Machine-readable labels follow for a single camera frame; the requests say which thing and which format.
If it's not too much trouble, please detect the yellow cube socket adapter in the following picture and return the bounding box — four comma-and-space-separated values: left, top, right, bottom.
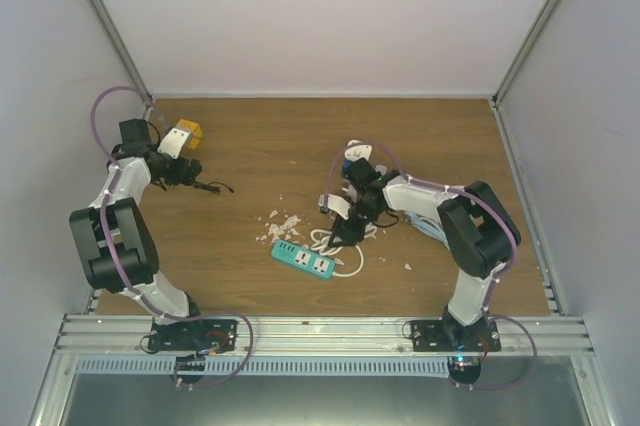
176, 118, 203, 150

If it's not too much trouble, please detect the white cube adapter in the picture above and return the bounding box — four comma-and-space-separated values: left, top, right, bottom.
344, 139, 372, 162

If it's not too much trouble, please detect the teal power strip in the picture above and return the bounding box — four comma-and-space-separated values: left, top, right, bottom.
271, 240, 335, 280

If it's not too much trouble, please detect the black power adapter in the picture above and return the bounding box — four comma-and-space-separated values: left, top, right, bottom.
181, 159, 202, 186

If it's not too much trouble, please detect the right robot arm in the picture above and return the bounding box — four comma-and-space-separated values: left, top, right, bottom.
318, 159, 521, 351

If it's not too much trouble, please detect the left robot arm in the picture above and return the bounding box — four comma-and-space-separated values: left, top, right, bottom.
69, 119, 206, 350

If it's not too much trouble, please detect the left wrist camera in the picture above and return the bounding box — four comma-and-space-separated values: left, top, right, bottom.
157, 127, 189, 159

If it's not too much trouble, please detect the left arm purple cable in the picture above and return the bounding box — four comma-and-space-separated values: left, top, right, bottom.
91, 86, 254, 392

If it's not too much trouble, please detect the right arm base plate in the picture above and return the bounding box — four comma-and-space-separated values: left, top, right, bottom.
402, 318, 502, 354

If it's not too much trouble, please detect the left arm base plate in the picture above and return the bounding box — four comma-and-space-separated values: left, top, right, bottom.
139, 319, 238, 355

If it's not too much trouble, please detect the aluminium rail frame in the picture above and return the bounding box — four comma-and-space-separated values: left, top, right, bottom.
27, 0, 616, 426

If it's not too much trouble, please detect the slotted cable duct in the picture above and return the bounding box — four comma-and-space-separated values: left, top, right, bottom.
76, 355, 449, 378

